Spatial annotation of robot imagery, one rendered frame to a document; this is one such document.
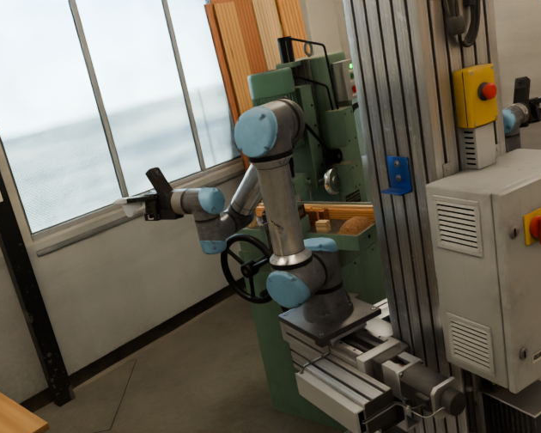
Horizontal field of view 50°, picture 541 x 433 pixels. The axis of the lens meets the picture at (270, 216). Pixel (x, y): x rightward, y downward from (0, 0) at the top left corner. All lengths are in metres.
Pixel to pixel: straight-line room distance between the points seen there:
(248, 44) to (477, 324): 2.97
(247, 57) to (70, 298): 1.90
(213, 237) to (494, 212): 0.79
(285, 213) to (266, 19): 2.82
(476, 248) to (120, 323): 2.60
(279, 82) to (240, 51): 1.69
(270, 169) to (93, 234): 2.07
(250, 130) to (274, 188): 0.16
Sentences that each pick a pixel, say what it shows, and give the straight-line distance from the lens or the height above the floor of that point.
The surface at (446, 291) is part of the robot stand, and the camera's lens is 1.47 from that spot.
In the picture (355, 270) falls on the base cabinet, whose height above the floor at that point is 0.66.
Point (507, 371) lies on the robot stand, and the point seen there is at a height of 0.81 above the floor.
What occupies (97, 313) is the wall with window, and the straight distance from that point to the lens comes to 3.51.
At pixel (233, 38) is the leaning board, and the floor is 1.69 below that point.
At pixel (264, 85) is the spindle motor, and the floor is 1.46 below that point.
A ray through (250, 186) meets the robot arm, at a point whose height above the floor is 1.23.
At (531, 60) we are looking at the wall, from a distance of 4.28.
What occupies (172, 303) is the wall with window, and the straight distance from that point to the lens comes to 3.79.
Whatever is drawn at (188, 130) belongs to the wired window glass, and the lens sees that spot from 3.87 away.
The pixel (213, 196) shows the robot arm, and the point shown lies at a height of 1.23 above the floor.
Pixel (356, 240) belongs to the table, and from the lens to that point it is 2.12.
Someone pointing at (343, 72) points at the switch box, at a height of 1.44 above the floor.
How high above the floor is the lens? 1.60
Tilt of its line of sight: 16 degrees down
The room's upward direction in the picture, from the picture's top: 12 degrees counter-clockwise
